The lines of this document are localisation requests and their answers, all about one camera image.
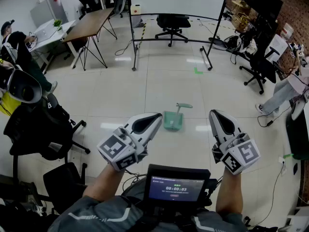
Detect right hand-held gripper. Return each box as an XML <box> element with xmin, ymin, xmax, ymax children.
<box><xmin>209</xmin><ymin>109</ymin><xmax>261</xmax><ymax>176</ymax></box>

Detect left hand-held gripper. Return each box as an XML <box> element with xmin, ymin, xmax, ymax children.
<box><xmin>97</xmin><ymin>113</ymin><xmax>163</xmax><ymax>172</ymax></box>

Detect green plastic dustpan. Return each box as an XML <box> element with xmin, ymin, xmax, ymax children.
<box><xmin>163</xmin><ymin>102</ymin><xmax>194</xmax><ymax>132</ymax></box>

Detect person's right forearm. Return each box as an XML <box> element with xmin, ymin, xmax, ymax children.
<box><xmin>215</xmin><ymin>167</ymin><xmax>243</xmax><ymax>214</ymax></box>

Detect person's left forearm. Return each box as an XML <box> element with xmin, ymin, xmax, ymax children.
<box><xmin>83</xmin><ymin>164</ymin><xmax>126</xmax><ymax>202</ymax></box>

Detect white floor power socket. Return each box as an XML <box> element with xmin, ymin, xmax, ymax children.
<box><xmin>278</xmin><ymin>156</ymin><xmax>288</xmax><ymax>176</ymax></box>

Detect black chest-mounted screen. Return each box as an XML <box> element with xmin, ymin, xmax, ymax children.
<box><xmin>143</xmin><ymin>163</ymin><xmax>218</xmax><ymax>210</ymax></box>

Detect black office chair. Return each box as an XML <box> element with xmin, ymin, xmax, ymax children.
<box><xmin>154</xmin><ymin>13</ymin><xmax>192</xmax><ymax>47</ymax></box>
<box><xmin>42</xmin><ymin>162</ymin><xmax>88</xmax><ymax>215</ymax></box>
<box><xmin>239</xmin><ymin>46</ymin><xmax>281</xmax><ymax>95</ymax></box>
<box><xmin>3</xmin><ymin>93</ymin><xmax>91</xmax><ymax>164</ymax></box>

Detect dark green bin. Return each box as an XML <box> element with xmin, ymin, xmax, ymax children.
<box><xmin>285</xmin><ymin>110</ymin><xmax>309</xmax><ymax>161</ymax></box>

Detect yellow black striped floor tape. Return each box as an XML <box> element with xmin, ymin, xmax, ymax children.
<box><xmin>138</xmin><ymin>22</ymin><xmax>148</xmax><ymax>48</ymax></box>

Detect white cardboard box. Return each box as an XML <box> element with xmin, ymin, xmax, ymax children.
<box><xmin>265</xmin><ymin>34</ymin><xmax>290</xmax><ymax>63</ymax></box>

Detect person's gray shirt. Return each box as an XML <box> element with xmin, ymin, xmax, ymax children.
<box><xmin>47</xmin><ymin>195</ymin><xmax>249</xmax><ymax>232</ymax></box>

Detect wooden crate shelf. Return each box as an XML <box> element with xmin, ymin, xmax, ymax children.
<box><xmin>231</xmin><ymin>0</ymin><xmax>252</xmax><ymax>33</ymax></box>

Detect water dispenser bottle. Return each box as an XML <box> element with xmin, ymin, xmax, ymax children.
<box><xmin>280</xmin><ymin>23</ymin><xmax>295</xmax><ymax>43</ymax></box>

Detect wooden table with black legs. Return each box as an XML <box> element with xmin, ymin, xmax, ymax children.
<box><xmin>62</xmin><ymin>7</ymin><xmax>118</xmax><ymax>71</ymax></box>

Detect black television on stand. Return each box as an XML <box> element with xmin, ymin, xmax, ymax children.
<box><xmin>248</xmin><ymin>0</ymin><xmax>284</xmax><ymax>58</ymax></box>

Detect white desk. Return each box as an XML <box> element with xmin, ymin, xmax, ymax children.
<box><xmin>28</xmin><ymin>19</ymin><xmax>77</xmax><ymax>75</ymax></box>

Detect white flat box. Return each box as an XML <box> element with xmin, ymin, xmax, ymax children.
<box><xmin>39</xmin><ymin>24</ymin><xmax>59</xmax><ymax>43</ymax></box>

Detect gray metal cabinet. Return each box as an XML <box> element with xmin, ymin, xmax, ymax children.
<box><xmin>29</xmin><ymin>0</ymin><xmax>70</xmax><ymax>29</ymax></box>

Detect black floor cable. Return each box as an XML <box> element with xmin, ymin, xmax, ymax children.
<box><xmin>114</xmin><ymin>40</ymin><xmax>134</xmax><ymax>57</ymax></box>

